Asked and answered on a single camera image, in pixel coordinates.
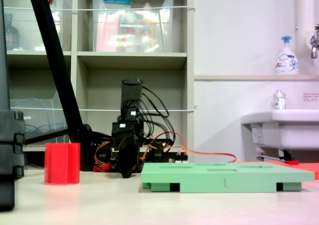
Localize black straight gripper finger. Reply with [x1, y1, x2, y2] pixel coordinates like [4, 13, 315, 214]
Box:
[117, 134, 140, 179]

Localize red cross columnar block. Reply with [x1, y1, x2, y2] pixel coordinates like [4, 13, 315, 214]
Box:
[44, 142, 81, 186]

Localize green shape-hole board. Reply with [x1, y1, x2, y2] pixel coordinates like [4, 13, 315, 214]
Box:
[141, 162, 315, 193]

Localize black table clamp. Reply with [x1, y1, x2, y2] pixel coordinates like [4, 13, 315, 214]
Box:
[147, 139, 173, 164]

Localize small circuit board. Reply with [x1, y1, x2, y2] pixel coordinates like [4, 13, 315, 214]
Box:
[168, 151, 189, 164]

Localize beige shelf unit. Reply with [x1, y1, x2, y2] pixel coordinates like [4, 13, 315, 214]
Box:
[2, 0, 195, 170]

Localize clear file tray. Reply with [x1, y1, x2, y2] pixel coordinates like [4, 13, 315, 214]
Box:
[9, 90, 70, 147]

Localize clear bin with supplies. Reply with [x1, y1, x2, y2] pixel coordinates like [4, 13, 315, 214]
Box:
[91, 0, 175, 53]

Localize pink pack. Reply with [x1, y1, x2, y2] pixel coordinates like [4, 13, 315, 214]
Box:
[96, 13, 119, 52]

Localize orange-label pink-cap bottle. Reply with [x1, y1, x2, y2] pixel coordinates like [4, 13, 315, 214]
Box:
[139, 2, 157, 53]

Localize black tripod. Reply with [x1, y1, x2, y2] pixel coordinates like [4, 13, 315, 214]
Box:
[23, 0, 110, 172]

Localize notched black stack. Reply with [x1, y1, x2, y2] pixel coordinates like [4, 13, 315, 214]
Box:
[0, 110, 25, 212]

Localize teal flat box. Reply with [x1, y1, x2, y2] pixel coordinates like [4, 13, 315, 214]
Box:
[103, 0, 132, 5]

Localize white sink label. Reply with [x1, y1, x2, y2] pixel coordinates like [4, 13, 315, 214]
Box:
[250, 123, 264, 145]

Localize clear bin with bottles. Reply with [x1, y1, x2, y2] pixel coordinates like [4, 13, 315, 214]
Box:
[3, 0, 72, 52]

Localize dark patterned bottle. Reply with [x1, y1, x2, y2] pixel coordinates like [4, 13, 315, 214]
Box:
[3, 12, 20, 51]

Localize small clear sanitizer bottle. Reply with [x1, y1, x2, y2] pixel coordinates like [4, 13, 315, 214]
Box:
[271, 90, 287, 111]

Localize white sink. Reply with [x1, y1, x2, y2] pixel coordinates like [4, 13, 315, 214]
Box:
[240, 109, 319, 151]

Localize white blue soap pump bottle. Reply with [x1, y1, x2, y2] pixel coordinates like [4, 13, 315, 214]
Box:
[275, 35, 300, 76]

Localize red flat mat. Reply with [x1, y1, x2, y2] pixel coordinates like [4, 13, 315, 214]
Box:
[236, 160, 319, 180]

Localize metal faucet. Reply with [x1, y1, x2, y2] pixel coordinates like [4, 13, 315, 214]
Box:
[306, 23, 319, 59]

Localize white vertical pipe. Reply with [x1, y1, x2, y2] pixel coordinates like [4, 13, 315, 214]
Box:
[295, 0, 317, 75]

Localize red orange base wires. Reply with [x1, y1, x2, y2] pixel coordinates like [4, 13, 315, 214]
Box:
[93, 140, 113, 172]

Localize white cord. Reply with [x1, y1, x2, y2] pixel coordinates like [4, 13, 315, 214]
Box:
[3, 5, 196, 13]
[9, 105, 198, 113]

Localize black elbow cable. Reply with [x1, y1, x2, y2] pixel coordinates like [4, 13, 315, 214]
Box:
[139, 85, 176, 147]

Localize orange cable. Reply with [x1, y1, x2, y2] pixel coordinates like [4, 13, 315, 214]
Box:
[139, 131, 237, 164]

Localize dark grey upright post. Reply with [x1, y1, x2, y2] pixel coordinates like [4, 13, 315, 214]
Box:
[0, 0, 11, 112]

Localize sink mounting bracket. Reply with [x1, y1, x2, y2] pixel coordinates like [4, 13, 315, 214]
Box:
[255, 145, 296, 162]

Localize pink wall label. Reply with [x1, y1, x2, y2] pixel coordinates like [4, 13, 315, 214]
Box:
[303, 92, 319, 102]

